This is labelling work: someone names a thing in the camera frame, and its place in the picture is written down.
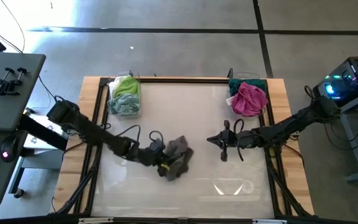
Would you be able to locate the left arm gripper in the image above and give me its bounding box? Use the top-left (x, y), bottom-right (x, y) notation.
top-left (143, 139), bottom-right (173, 177)

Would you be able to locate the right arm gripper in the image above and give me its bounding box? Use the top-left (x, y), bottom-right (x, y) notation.
top-left (206, 120), bottom-right (241, 162)

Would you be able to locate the grey-green towel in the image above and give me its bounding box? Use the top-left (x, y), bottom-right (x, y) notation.
top-left (163, 135), bottom-right (195, 182)

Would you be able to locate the magenta towel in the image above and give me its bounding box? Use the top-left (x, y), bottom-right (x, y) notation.
top-left (231, 82), bottom-right (269, 118)

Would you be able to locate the dark green towel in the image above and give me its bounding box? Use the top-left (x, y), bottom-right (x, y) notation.
top-left (228, 77), bottom-right (269, 97)

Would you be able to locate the mint green towel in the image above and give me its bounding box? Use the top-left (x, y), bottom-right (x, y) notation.
top-left (107, 93), bottom-right (141, 118)

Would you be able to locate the lime green towel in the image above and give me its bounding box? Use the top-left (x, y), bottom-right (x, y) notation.
top-left (113, 75), bottom-right (141, 99)

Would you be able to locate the cream towel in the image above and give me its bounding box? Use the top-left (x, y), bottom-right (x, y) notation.
top-left (109, 76), bottom-right (122, 94)

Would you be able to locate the clear plastic basket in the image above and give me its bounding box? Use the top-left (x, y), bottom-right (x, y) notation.
top-left (106, 70), bottom-right (142, 119)
top-left (228, 71), bottom-right (269, 121)

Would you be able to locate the grey desk leg with caster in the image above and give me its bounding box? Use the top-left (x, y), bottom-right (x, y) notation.
top-left (7, 149), bottom-right (65, 200)

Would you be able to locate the white box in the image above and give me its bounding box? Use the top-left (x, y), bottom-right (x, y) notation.
top-left (23, 114), bottom-right (70, 150)

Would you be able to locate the grey side table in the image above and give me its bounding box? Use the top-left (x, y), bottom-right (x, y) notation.
top-left (323, 86), bottom-right (358, 183)

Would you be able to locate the black computer mouse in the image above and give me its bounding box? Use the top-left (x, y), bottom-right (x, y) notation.
top-left (0, 134), bottom-right (21, 163)

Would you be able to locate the black clamp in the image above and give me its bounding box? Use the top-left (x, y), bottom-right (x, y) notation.
top-left (0, 67), bottom-right (28, 96)
top-left (0, 67), bottom-right (16, 95)

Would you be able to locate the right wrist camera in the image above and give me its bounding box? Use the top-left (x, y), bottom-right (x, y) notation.
top-left (228, 133), bottom-right (241, 148)

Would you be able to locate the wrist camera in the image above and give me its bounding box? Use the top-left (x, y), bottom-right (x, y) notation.
top-left (149, 139), bottom-right (165, 153)
top-left (228, 133), bottom-right (241, 148)

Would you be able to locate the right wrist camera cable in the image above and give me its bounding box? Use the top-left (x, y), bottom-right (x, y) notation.
top-left (233, 118), bottom-right (246, 162)

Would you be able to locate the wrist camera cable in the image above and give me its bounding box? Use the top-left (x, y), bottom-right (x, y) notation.
top-left (116, 124), bottom-right (165, 147)
top-left (233, 118), bottom-right (246, 162)

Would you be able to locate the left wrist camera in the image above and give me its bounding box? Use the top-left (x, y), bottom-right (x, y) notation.
top-left (149, 139), bottom-right (165, 153)

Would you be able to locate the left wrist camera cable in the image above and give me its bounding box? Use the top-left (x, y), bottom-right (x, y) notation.
top-left (116, 124), bottom-right (165, 147)

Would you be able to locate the black table frame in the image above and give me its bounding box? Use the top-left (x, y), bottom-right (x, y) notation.
top-left (50, 76), bottom-right (315, 224)

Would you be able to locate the silver metal bracket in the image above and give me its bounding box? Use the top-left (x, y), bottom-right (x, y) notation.
top-left (78, 217), bottom-right (114, 224)
top-left (252, 219), bottom-right (287, 224)

